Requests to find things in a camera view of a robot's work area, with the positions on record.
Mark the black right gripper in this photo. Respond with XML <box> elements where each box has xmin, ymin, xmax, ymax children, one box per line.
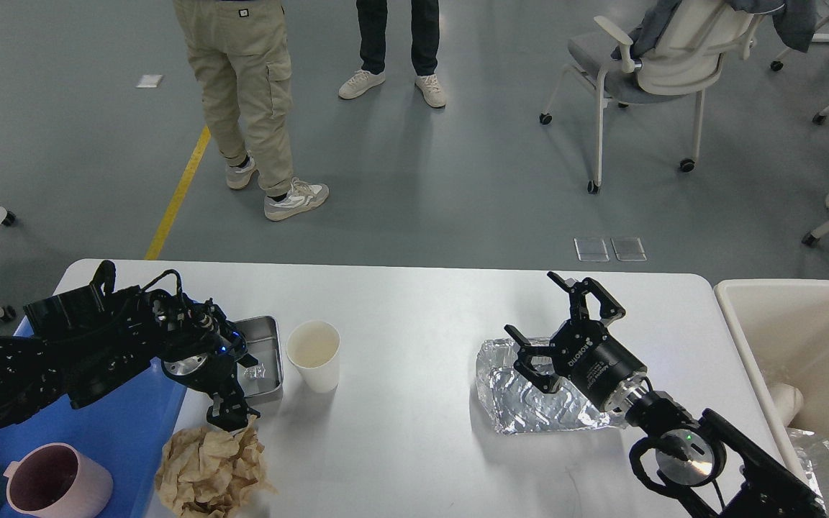
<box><xmin>504</xmin><ymin>271</ymin><xmax>649</xmax><ymax>414</ymax></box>

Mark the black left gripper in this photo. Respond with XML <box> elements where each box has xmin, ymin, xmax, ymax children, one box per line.
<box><xmin>162</xmin><ymin>338</ymin><xmax>261</xmax><ymax>432</ymax></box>

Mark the square steel container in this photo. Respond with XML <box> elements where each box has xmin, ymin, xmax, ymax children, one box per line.
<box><xmin>235</xmin><ymin>316</ymin><xmax>284</xmax><ymax>402</ymax></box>

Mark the pink mug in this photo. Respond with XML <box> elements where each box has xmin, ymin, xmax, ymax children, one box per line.
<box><xmin>4</xmin><ymin>442</ymin><xmax>113</xmax><ymax>517</ymax></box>

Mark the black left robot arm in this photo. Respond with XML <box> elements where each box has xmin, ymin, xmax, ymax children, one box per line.
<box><xmin>0</xmin><ymin>261</ymin><xmax>258</xmax><ymax>432</ymax></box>

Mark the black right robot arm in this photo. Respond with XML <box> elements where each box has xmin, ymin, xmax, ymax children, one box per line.
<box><xmin>504</xmin><ymin>271</ymin><xmax>825</xmax><ymax>517</ymax></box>

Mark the crumpled brown paper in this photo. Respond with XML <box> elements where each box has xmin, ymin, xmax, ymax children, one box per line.
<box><xmin>153</xmin><ymin>416</ymin><xmax>278</xmax><ymax>517</ymax></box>

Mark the aluminium foil tray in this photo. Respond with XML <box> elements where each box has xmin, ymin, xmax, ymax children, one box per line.
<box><xmin>475</xmin><ymin>337</ymin><xmax>628</xmax><ymax>434</ymax></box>

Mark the blue plastic tray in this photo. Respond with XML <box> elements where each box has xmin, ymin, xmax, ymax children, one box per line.
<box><xmin>0</xmin><ymin>317</ymin><xmax>189</xmax><ymax>518</ymax></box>

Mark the white paper cup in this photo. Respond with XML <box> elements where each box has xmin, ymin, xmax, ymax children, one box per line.
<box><xmin>286</xmin><ymin>320</ymin><xmax>341</xmax><ymax>394</ymax></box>

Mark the white tube in bin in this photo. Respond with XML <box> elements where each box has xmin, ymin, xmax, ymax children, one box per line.
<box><xmin>767</xmin><ymin>383</ymin><xmax>804</xmax><ymax>427</ymax></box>

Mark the beige plastic bin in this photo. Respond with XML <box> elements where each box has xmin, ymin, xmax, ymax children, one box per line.
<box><xmin>715</xmin><ymin>279</ymin><xmax>829</xmax><ymax>476</ymax></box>

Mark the foil trash in bin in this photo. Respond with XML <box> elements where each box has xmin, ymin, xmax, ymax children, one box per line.
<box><xmin>787</xmin><ymin>427</ymin><xmax>829</xmax><ymax>517</ymax></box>

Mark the white office chair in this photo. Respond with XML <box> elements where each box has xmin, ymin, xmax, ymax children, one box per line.
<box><xmin>539</xmin><ymin>1</ymin><xmax>786</xmax><ymax>194</ymax></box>

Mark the person in beige trousers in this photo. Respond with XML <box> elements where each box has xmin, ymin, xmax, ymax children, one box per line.
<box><xmin>172</xmin><ymin>1</ymin><xmax>330</xmax><ymax>221</ymax></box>

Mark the person in black trousers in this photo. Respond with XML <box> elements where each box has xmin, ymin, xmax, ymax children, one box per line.
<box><xmin>338</xmin><ymin>0</ymin><xmax>448</xmax><ymax>109</ymax></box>

